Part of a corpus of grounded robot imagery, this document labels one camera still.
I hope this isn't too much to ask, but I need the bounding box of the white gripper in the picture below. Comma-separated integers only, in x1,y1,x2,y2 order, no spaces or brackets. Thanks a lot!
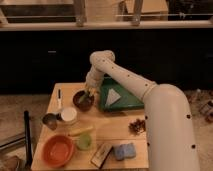
85,68,101,91

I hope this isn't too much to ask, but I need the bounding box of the green pepper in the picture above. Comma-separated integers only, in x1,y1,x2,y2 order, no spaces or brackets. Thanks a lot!
78,90,93,103

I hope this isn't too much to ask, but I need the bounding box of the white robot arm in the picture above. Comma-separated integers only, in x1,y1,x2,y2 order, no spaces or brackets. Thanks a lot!
86,50,200,171

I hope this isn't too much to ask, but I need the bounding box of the dark purple bowl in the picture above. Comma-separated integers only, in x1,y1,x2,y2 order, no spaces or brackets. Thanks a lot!
73,90,94,112

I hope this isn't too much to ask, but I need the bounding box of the orange bowl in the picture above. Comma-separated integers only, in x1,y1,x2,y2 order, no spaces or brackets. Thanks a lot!
42,135,75,168

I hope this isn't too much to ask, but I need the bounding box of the green tray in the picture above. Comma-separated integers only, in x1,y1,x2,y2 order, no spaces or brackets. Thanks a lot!
99,77,144,112

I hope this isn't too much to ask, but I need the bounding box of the white round container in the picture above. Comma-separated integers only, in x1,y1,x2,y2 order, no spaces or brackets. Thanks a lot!
61,107,77,124

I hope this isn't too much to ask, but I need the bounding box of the metal measuring cup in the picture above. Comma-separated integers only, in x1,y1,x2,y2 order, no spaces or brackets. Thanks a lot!
42,113,61,130

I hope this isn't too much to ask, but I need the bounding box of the brown dried cluster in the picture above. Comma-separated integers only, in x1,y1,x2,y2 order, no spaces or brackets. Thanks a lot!
129,119,146,135

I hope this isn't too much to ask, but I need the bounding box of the black pole left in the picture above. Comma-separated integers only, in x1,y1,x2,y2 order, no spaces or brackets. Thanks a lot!
24,110,33,170

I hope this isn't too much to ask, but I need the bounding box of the blue sponge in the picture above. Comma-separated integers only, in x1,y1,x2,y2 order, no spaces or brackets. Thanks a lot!
113,143,136,161

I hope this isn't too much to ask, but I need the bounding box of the wooden block brush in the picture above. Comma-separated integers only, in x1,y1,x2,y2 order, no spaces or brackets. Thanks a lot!
90,143,112,169

